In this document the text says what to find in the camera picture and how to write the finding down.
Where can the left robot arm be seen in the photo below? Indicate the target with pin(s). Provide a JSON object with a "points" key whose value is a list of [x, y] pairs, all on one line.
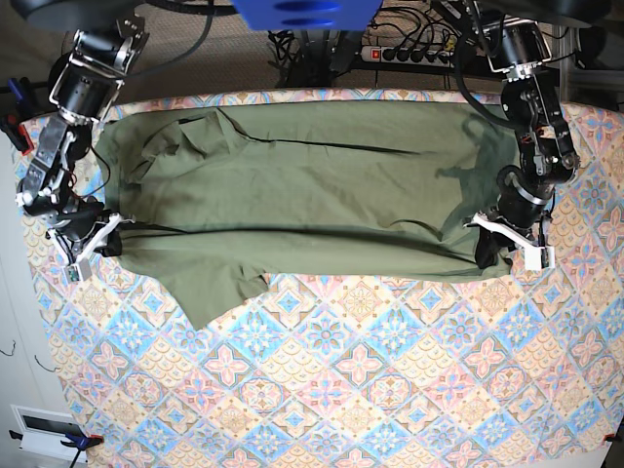
{"points": [[532, 110]]}

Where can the white power strip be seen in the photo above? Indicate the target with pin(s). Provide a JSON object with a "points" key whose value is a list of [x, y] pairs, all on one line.
{"points": [[407, 56]]}

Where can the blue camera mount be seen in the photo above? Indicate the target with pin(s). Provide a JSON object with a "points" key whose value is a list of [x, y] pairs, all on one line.
{"points": [[349, 15]]}

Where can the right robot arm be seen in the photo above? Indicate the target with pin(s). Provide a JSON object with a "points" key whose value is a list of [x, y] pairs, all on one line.
{"points": [[89, 81]]}

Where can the white floor outlet box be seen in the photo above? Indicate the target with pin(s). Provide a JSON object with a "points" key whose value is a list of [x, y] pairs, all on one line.
{"points": [[42, 432]]}

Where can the table clamp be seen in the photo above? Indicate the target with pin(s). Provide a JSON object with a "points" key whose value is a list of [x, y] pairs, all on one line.
{"points": [[12, 122], [78, 441], [613, 438]]}

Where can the lower right table clamp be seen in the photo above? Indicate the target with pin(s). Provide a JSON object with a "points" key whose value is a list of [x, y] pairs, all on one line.
{"points": [[613, 438]]}

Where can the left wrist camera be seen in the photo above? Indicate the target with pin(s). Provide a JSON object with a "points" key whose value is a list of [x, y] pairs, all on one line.
{"points": [[539, 258]]}

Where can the lower left table clamp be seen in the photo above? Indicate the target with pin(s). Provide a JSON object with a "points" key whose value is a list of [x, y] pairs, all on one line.
{"points": [[78, 441]]}

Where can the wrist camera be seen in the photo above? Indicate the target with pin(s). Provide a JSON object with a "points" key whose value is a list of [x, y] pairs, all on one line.
{"points": [[539, 258], [79, 271]]}

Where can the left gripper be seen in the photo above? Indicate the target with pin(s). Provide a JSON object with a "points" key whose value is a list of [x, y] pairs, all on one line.
{"points": [[517, 210]]}

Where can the patterned tablecloth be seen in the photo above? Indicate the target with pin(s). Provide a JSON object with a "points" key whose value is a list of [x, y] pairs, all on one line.
{"points": [[360, 371]]}

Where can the green t-shirt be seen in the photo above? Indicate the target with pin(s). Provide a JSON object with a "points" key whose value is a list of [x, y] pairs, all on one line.
{"points": [[224, 196]]}

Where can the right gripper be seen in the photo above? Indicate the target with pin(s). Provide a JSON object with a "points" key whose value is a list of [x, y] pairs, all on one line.
{"points": [[85, 232]]}

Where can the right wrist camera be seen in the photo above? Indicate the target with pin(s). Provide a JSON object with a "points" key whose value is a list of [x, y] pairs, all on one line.
{"points": [[79, 271]]}

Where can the upper left table clamp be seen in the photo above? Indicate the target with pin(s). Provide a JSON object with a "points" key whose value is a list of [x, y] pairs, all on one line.
{"points": [[12, 122]]}

